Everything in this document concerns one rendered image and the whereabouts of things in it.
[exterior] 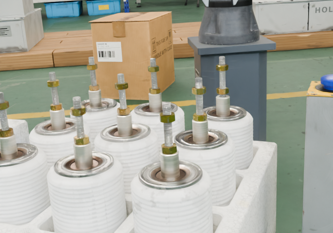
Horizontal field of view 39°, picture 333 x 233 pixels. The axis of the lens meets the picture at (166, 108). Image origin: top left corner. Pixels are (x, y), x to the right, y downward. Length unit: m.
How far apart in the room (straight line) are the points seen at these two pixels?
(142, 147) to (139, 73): 1.10
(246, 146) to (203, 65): 0.42
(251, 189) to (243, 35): 0.53
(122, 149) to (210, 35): 0.54
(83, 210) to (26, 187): 0.10
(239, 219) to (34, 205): 0.27
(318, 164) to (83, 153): 0.32
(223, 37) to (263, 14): 1.57
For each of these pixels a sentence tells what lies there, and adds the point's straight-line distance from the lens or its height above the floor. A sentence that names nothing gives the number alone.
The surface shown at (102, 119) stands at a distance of 0.81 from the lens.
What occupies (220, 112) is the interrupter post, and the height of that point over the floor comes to 0.26.
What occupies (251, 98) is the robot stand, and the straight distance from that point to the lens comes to 1.15.
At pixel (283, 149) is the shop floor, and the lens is 1.29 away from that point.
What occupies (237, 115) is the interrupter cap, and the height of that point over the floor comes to 0.25.
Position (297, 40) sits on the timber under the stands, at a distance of 2.68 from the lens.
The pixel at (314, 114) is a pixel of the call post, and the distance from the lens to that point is 0.66.
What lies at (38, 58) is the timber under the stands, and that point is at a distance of 2.55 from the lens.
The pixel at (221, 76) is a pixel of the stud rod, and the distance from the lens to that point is 0.74.
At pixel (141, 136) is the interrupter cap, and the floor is 0.25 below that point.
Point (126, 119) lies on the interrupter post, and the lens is 0.68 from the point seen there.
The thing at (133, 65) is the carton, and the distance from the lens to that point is 1.76.
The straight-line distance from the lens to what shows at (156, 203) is 0.52.
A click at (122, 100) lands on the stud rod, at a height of 0.30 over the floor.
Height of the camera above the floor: 0.49
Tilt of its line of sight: 17 degrees down
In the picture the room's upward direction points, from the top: 3 degrees counter-clockwise
